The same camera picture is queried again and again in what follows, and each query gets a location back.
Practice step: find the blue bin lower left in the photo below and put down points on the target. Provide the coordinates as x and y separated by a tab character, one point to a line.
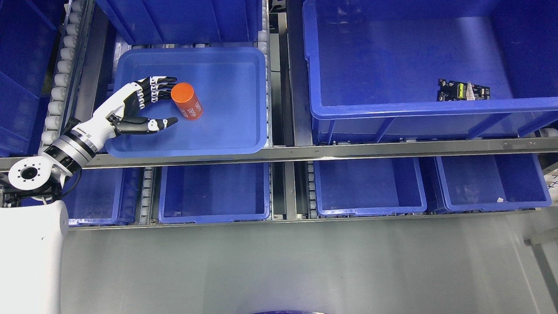
103	197

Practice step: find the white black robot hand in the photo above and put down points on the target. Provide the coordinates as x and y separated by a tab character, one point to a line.
119	114

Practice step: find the shallow blue tray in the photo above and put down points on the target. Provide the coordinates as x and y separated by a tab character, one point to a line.
219	102

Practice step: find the blue bin lower middle-left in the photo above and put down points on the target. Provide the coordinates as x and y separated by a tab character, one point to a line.
217	193

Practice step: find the blue bin far left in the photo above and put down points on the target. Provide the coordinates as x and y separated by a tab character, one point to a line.
28	29

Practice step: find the steel shelf rail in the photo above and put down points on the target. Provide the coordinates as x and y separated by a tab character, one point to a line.
345	152

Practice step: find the blue bin lower right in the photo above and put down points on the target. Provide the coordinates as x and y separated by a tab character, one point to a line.
485	183

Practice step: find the orange cylindrical capacitor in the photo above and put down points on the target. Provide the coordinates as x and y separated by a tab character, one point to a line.
186	100

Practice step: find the blue bin upper back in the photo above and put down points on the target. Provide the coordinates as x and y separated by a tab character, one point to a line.
142	22

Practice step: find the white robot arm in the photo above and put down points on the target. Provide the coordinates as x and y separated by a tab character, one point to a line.
32	245

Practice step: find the large blue bin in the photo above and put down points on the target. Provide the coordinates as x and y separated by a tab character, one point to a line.
374	68

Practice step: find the blue bin lower middle-right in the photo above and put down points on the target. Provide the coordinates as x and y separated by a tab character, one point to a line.
369	187

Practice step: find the black circuit board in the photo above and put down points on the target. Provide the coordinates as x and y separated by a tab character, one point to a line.
451	90

